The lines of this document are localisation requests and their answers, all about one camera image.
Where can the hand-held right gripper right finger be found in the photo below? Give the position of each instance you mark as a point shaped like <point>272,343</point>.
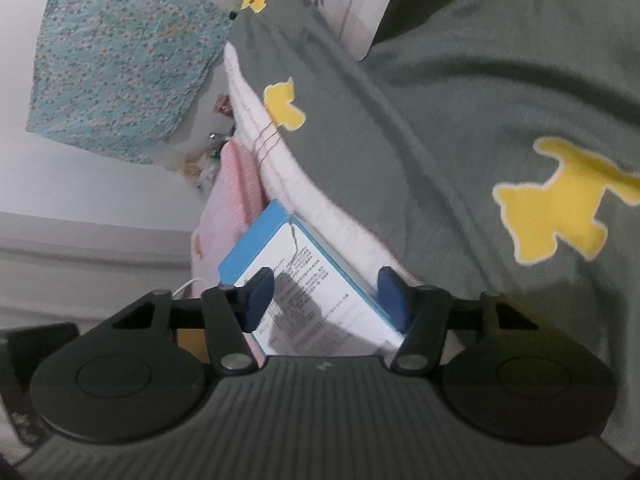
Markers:
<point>392,300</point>

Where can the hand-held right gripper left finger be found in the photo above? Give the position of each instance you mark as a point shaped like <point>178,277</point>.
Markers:
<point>257,300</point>

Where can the blue and white box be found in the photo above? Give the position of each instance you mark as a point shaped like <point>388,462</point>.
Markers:
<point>310,280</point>

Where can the white plaid fuzzy blanket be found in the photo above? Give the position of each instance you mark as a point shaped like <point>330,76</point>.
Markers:
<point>300,185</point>

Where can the heap of crumpled wrappers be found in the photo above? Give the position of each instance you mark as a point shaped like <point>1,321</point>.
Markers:
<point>205,165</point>

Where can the grey bedding with yellow prints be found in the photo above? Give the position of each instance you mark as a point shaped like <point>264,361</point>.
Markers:
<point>450,110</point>

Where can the black carton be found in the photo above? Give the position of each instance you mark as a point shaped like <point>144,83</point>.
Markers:
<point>30,345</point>

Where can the teal floral curtain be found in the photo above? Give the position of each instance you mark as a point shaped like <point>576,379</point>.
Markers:
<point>125,60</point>

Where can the white checked pillow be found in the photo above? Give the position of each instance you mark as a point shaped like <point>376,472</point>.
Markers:
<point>360,5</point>

